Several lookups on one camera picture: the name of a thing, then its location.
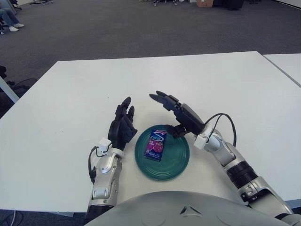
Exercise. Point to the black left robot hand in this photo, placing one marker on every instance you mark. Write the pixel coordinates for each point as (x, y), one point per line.
(118, 131)

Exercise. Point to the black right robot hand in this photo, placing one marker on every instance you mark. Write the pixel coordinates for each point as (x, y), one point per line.
(188, 117)

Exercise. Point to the blue purple gum pack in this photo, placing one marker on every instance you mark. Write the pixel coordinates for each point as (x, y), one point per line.
(155, 146)

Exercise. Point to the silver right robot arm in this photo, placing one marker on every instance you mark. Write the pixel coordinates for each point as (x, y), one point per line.
(235, 160)

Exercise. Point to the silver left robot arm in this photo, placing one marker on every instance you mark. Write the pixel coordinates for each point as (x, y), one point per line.
(105, 169)

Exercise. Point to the green round plate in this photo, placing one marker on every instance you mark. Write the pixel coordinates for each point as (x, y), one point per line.
(174, 162)

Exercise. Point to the grey robot torso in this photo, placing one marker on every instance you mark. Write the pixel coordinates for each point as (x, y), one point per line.
(164, 209)

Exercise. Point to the white table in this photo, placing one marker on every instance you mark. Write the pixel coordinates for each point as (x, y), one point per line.
(287, 66)

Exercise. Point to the brown cardboard box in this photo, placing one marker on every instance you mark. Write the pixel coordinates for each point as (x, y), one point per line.
(204, 2)

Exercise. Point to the white table leg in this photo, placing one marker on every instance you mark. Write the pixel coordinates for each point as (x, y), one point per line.
(8, 90)

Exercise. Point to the wheeled cart bases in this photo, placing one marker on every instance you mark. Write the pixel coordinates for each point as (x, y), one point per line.
(164, 2)

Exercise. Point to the black bag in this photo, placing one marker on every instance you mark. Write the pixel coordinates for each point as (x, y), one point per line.
(235, 4)

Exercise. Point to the black chair wheel base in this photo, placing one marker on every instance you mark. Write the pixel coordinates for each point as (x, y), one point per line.
(42, 1)

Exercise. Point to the seated person in jeans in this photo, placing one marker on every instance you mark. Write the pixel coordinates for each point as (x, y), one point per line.
(10, 18)

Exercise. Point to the black swivel chair base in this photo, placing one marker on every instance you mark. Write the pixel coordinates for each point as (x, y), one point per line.
(2, 27)

